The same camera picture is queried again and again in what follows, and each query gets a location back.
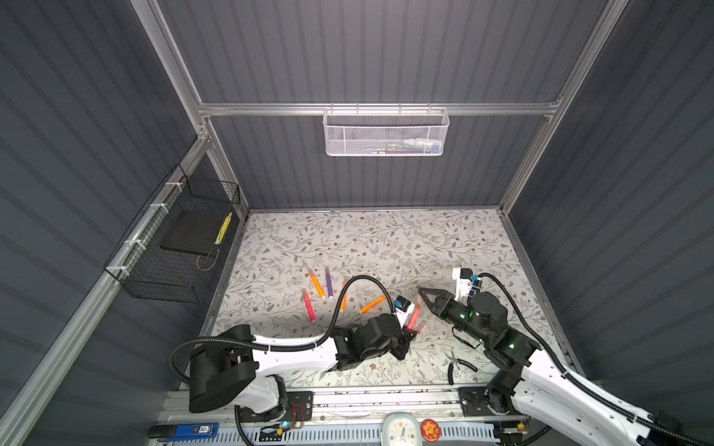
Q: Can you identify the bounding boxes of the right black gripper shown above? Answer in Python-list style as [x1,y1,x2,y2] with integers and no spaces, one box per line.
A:
[418,285,490,347]

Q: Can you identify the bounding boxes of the orange marker pen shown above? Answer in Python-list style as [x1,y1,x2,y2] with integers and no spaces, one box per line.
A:
[360,295,386,314]
[308,269,327,298]
[340,281,348,311]

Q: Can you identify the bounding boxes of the purple marker pen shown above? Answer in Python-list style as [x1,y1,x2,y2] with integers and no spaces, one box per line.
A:
[325,267,334,299]

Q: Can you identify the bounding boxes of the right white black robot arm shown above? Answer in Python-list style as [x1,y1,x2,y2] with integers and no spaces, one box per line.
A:
[418,288,699,445]

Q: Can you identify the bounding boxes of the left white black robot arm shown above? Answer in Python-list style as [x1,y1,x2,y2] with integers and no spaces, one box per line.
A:
[188,314,417,414]

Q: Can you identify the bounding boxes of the yellow highlighter pen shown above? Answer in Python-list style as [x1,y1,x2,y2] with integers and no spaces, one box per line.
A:
[214,212,232,246]

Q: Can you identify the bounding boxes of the white analog clock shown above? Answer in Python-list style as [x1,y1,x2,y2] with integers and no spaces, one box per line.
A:
[380,413,423,446]

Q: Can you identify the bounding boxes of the red round badge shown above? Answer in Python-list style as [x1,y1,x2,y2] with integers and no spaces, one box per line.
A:
[420,419,442,443]

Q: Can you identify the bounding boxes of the floral patterned table mat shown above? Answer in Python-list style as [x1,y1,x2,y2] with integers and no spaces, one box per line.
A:
[214,208,578,391]

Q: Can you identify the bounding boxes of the items in white basket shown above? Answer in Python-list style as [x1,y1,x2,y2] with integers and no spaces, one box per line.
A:
[362,138,444,155]

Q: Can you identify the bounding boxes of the black pad in basket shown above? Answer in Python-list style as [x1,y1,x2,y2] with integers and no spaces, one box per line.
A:
[159,210,225,256]

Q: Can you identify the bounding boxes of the blue black tool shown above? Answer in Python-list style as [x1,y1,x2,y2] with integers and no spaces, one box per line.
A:
[147,423,219,442]

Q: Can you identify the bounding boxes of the black handled pliers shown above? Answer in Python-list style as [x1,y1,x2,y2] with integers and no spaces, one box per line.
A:
[446,353,479,386]

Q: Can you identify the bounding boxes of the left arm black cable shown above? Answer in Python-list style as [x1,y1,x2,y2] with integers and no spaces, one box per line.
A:
[168,275,397,446]

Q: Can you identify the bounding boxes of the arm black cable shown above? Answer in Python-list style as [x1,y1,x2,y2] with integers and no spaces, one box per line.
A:
[478,272,714,446]
[168,275,397,446]

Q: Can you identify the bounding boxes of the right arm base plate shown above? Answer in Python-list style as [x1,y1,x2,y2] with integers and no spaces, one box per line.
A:
[457,386,522,417]

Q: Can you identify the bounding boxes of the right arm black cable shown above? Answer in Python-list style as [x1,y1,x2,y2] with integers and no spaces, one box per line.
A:
[478,272,714,446]

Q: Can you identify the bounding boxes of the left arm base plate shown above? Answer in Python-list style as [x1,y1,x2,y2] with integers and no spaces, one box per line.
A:
[239,391,314,424]

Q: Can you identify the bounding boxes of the white wire mesh basket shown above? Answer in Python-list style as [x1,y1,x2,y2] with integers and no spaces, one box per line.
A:
[322,107,450,157]

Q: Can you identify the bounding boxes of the black wire basket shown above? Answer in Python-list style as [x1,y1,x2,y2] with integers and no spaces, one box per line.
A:
[105,167,241,304]

